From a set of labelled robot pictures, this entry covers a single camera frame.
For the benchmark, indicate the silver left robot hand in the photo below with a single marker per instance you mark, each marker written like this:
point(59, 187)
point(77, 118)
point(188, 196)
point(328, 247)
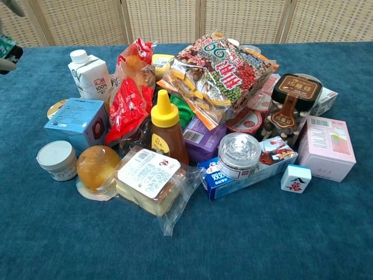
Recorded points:
point(17, 7)

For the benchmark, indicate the white milk carton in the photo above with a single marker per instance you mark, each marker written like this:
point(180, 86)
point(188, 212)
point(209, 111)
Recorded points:
point(90, 78)

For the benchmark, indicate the round tin gold lid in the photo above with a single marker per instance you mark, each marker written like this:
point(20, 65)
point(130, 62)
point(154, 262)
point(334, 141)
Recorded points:
point(55, 109)

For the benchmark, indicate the light blue carton box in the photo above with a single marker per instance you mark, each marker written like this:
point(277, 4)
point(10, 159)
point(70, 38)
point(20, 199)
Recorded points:
point(73, 119)

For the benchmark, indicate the woven bamboo folding screen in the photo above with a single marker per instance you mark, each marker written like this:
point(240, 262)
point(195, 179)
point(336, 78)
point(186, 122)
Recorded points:
point(163, 20)

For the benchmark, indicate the red snack bag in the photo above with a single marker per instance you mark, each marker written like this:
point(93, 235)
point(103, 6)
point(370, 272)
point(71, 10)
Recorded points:
point(128, 105)

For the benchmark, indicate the yellow lidded plastic box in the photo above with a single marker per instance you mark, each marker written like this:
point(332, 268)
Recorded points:
point(161, 62)

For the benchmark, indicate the white jar white lid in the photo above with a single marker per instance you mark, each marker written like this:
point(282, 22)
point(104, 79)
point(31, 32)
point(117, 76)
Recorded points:
point(56, 160)

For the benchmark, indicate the yellow fruit jelly cup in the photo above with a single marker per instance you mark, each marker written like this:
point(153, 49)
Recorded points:
point(96, 169)

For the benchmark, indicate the honey bottle yellow cap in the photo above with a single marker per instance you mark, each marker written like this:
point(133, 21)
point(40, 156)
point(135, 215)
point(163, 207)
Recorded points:
point(167, 134)

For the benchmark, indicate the bread package white label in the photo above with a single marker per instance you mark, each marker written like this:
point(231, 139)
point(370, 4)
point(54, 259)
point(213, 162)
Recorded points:
point(145, 178)

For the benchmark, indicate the colourful mixed grains bag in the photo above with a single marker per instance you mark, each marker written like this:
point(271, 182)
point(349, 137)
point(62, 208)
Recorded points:
point(221, 70)

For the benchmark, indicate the purple box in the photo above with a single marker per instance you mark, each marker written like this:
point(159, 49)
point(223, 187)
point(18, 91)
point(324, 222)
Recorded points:
point(204, 143)

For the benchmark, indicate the clear plastic cup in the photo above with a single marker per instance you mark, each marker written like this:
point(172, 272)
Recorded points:
point(252, 49)

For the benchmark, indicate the red white sealed cup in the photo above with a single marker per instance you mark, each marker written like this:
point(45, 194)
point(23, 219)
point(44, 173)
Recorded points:
point(244, 122)

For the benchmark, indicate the blue white toothpaste box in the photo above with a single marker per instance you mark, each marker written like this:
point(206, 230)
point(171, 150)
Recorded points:
point(215, 182)

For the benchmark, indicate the pink white sealed cup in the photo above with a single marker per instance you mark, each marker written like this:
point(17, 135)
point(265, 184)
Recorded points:
point(266, 96)

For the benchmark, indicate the clear round jar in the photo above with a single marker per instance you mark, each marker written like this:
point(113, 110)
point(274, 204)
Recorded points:
point(239, 154)

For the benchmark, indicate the chocolate mushroom jar brown lid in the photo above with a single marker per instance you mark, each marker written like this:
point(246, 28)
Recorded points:
point(291, 108)

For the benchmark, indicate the white red carton box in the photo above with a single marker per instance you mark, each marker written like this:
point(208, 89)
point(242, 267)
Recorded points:
point(325, 100)

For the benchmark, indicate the white mahjong tile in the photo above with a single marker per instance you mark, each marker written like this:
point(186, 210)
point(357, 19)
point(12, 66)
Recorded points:
point(295, 179)

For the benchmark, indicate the blue carpet table cover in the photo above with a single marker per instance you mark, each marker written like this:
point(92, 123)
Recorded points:
point(262, 239)

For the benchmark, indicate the pink carton box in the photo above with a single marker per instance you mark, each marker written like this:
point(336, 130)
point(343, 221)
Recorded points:
point(326, 148)

